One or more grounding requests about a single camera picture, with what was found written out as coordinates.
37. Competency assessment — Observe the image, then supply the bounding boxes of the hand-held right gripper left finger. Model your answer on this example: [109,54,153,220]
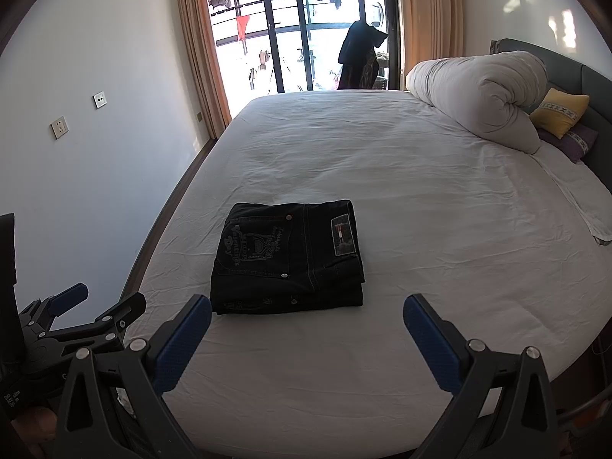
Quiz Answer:
[54,294,212,459]

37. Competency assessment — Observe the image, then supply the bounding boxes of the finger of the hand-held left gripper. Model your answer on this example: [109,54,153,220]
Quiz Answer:
[18,283,89,333]
[29,293,147,369]

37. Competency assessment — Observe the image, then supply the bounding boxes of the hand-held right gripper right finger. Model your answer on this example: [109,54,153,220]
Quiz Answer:
[403,294,560,459]

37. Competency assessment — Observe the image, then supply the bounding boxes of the black pants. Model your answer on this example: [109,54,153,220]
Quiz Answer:
[210,199,366,315]

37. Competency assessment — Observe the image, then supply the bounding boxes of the person's left hand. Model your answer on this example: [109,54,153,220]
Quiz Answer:
[10,406,58,441]

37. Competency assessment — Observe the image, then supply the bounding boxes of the bed with white sheet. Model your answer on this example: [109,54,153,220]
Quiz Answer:
[117,91,612,457]

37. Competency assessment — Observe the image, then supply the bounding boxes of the white cloth strip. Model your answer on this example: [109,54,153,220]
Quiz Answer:
[533,146,612,244]

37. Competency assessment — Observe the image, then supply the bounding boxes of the purple patterned pillow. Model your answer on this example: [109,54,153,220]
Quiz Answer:
[538,123,599,163]

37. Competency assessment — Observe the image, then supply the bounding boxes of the rolled white duvet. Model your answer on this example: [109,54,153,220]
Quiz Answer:
[405,52,550,155]

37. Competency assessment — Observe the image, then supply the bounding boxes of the yellow patterned pillow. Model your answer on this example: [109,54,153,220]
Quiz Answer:
[530,87,591,140]

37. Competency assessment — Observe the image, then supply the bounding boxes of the orange curtain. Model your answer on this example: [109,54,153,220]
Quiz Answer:
[172,0,233,139]
[397,0,466,89]

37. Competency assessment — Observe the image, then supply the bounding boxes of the dark hanging jacket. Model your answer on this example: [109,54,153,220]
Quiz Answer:
[337,20,389,91]

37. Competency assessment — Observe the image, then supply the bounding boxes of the grey upholstered headboard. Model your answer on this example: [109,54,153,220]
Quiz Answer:
[490,38,612,177]

